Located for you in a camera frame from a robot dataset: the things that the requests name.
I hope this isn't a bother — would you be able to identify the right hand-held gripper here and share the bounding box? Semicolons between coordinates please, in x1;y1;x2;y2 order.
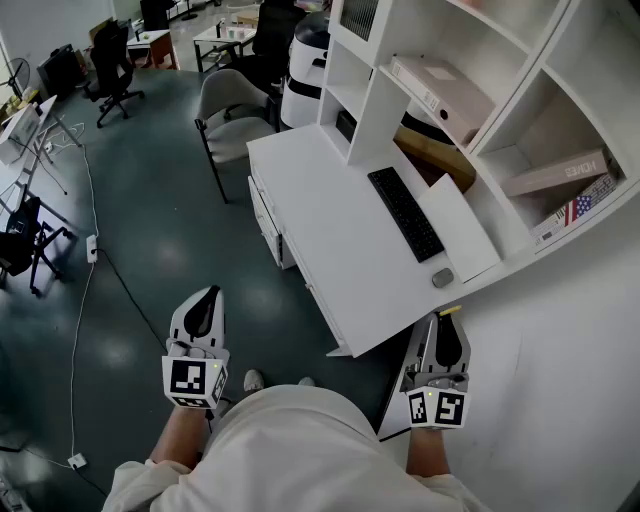
399;313;471;431

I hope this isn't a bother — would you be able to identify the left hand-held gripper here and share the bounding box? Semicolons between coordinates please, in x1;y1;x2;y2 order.
161;285;231;411

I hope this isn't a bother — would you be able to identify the person's right forearm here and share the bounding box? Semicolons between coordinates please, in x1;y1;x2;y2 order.
404;425;452;479

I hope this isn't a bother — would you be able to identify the person's left forearm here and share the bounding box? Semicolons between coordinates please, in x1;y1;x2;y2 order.
149;404;214;471

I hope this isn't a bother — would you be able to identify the black keyboard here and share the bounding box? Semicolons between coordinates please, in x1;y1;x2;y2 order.
367;166;446;264

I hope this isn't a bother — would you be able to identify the person's white shirt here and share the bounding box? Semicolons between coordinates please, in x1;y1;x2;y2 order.
102;383;494;512

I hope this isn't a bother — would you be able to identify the white desk with drawers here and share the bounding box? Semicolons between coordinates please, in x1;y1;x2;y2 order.
246;123;506;359

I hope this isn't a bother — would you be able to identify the flag print book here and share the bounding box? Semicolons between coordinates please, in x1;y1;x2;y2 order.
529;172;620;246

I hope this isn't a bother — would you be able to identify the black chair with star base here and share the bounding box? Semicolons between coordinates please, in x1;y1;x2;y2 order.
0;184;79;296

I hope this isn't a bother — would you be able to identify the brown cardboard box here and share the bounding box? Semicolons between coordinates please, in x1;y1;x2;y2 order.
393;124;477;194

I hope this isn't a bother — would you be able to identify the grey padded chair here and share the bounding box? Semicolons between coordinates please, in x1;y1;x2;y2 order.
194;68;281;205

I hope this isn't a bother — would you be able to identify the beige flat box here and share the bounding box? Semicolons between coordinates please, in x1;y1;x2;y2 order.
499;148;612;198

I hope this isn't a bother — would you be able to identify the black box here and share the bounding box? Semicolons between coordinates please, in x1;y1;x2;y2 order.
335;109;357;144

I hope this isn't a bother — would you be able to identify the white shelf unit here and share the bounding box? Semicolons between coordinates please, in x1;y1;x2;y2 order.
317;0;640;274

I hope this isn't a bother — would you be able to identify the beige binder box with labels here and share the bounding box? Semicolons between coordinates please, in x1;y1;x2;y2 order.
389;54;496;147

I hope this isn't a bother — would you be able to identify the white folding table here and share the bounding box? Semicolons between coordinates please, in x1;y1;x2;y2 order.
0;94;84;231

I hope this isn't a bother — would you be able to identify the white and black machine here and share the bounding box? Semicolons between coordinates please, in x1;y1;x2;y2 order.
279;12;331;132

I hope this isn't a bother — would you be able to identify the table with orange side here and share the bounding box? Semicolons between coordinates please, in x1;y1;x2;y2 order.
127;29;180;71

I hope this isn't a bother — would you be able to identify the black cabinet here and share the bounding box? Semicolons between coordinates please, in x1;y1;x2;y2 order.
37;43;84;101

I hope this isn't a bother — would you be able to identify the white low table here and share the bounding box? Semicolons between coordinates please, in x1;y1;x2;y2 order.
193;24;259;74

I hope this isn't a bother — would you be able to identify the black high-back office chair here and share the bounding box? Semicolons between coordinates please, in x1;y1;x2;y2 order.
234;0;309;96

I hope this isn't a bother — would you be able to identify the round floor fan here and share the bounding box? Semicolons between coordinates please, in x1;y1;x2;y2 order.
0;57;31;101

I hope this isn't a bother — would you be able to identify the ribbed glass cabinet door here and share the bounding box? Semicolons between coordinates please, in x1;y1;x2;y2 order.
339;0;380;42

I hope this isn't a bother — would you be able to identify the black floor cable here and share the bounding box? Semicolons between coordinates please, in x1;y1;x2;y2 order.
95;248;169;346

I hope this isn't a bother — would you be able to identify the white floor cable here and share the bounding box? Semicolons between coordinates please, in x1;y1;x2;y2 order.
47;122;99;239
69;259;96;459

